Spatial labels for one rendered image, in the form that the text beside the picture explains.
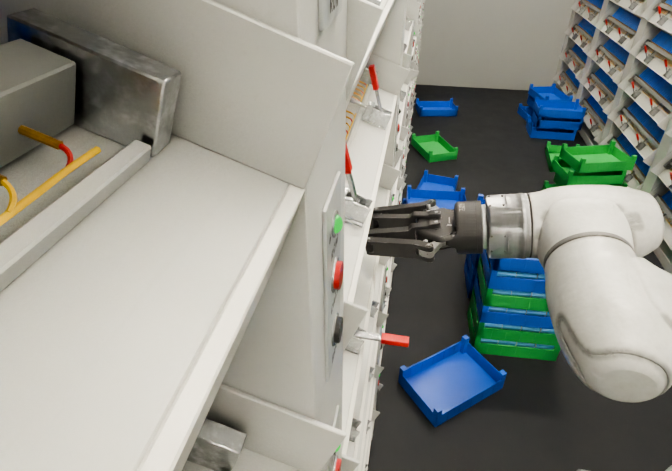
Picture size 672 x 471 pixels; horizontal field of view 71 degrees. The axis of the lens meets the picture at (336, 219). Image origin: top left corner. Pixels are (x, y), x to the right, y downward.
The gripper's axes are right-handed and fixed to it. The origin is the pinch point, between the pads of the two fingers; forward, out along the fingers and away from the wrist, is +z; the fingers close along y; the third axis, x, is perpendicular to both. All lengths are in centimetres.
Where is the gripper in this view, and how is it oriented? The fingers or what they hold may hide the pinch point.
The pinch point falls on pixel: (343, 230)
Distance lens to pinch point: 71.4
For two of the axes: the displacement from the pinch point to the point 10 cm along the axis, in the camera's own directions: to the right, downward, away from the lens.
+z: -9.6, 0.3, 2.6
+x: 1.7, 8.4, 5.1
